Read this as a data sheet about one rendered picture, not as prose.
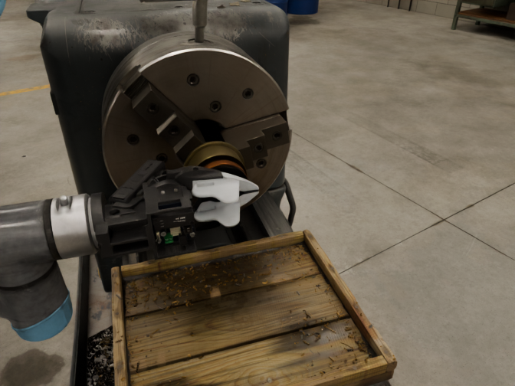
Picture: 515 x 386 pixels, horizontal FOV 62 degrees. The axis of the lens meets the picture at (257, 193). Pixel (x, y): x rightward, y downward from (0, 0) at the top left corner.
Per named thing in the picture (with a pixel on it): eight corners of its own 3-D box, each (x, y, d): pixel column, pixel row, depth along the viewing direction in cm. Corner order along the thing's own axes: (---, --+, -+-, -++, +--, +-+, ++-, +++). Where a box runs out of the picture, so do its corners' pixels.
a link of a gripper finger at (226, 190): (268, 208, 55) (197, 220, 53) (255, 184, 60) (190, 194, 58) (268, 188, 53) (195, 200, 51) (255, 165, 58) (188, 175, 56)
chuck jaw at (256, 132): (214, 120, 72) (280, 100, 74) (220, 145, 75) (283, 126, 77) (230, 148, 63) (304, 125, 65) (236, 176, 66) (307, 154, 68)
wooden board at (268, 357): (114, 284, 74) (109, 266, 72) (307, 244, 83) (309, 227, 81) (122, 462, 50) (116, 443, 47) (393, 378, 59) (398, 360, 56)
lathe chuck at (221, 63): (110, 205, 81) (90, 32, 65) (267, 191, 91) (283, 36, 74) (112, 233, 74) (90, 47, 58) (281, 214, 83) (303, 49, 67)
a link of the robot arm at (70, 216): (69, 233, 57) (53, 181, 53) (105, 227, 58) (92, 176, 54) (64, 272, 51) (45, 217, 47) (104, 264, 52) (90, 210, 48)
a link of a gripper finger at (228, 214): (267, 227, 57) (199, 240, 55) (255, 202, 62) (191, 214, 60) (268, 208, 55) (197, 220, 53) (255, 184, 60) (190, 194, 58)
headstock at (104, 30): (82, 116, 136) (50, -20, 115) (227, 100, 148) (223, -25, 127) (73, 224, 88) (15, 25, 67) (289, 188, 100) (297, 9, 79)
